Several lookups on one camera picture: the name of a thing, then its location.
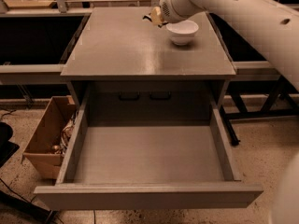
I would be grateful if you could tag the black left drawer handle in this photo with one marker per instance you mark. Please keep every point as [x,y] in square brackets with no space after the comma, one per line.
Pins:
[129,96]

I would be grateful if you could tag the grey cabinet with top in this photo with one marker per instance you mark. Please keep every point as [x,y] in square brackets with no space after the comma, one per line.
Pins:
[117,44]

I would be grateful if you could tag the black right drawer handle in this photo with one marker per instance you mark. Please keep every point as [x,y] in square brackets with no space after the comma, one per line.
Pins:
[160,95]

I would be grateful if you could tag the grey open top drawer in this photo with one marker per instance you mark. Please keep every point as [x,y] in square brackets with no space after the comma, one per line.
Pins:
[148,154]

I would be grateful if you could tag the brown cardboard box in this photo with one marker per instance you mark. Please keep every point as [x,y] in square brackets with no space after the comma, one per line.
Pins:
[43,148]

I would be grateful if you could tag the dark chocolate rxbar wrapper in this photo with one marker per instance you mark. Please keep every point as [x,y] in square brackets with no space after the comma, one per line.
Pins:
[147,17]

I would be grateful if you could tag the black drawer handle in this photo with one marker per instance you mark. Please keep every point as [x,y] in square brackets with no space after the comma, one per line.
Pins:
[160,95]
[129,96]

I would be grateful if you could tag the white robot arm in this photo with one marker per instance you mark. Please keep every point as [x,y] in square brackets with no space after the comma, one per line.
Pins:
[273,30]

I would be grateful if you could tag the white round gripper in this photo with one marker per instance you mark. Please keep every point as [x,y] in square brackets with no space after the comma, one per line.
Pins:
[170,7]

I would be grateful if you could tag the white ceramic bowl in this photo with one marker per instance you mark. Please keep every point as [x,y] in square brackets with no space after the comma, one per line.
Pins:
[182,33]

